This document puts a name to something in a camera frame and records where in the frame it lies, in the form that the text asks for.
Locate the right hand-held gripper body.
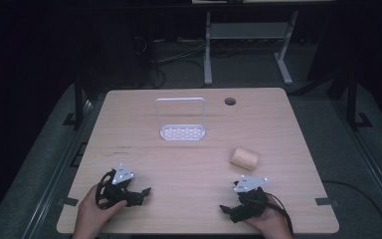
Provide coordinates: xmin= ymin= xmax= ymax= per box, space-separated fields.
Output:
xmin=232 ymin=174 xmax=271 ymax=223

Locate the person's right hand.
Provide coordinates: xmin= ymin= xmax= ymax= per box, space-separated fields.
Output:
xmin=244 ymin=194 xmax=294 ymax=239

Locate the person's left hand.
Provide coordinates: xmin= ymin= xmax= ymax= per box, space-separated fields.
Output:
xmin=72 ymin=183 xmax=128 ymax=239

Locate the tan bread roll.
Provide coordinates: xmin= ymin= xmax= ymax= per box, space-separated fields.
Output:
xmin=230 ymin=146 xmax=260 ymax=171

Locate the grey tape strip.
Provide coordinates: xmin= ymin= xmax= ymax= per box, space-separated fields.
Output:
xmin=57 ymin=196 xmax=80 ymax=207
xmin=314 ymin=196 xmax=336 ymax=207

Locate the black metal stand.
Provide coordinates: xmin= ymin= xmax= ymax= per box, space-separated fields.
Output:
xmin=62 ymin=74 xmax=96 ymax=129
xmin=343 ymin=71 xmax=374 ymax=129

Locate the clear wire dish rack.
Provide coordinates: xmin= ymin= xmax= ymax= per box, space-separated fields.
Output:
xmin=154 ymin=97 xmax=208 ymax=142

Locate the aluminium floor rail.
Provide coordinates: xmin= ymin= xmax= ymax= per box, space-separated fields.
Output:
xmin=332 ymin=99 xmax=382 ymax=230
xmin=21 ymin=99 xmax=96 ymax=239

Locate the black floor cable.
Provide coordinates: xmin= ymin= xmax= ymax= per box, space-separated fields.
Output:
xmin=321 ymin=179 xmax=382 ymax=239

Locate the bundle of floor cables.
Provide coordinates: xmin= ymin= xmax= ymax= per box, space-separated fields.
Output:
xmin=135 ymin=36 xmax=207 ymax=90

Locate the white metal desk frame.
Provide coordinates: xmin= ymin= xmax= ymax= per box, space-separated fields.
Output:
xmin=203 ymin=9 xmax=300 ymax=87

